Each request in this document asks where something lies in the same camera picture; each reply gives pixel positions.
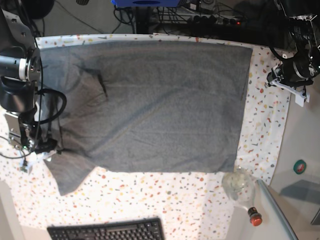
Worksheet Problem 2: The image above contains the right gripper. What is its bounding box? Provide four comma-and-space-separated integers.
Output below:
14, 138, 63, 162

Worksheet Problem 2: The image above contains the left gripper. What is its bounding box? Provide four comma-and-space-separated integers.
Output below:
265, 63, 314, 89

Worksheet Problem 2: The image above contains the grey t-shirt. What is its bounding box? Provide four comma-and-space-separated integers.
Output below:
41, 41, 253, 196

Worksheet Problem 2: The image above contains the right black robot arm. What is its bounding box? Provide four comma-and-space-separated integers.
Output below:
0, 0, 67, 157

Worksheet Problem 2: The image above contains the black power strip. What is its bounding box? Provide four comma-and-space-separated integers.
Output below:
187, 14, 243, 26

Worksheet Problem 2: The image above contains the green tape roll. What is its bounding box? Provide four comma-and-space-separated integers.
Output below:
293, 159, 307, 175

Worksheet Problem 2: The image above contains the clear bottle with orange cap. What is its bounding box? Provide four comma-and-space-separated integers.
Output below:
221, 166, 263, 227

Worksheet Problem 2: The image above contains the black computer keyboard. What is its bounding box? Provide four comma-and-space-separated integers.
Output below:
47, 218, 165, 240

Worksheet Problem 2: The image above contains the blue box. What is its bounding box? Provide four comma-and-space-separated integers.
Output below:
111, 0, 186, 8

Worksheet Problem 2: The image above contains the terrazzo patterned white tablecloth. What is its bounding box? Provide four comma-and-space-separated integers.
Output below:
0, 45, 290, 240

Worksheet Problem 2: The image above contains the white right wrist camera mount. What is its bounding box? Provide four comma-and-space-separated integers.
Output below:
18, 150, 57, 175

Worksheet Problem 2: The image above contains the grey metal rail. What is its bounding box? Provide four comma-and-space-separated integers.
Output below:
256, 180, 298, 240

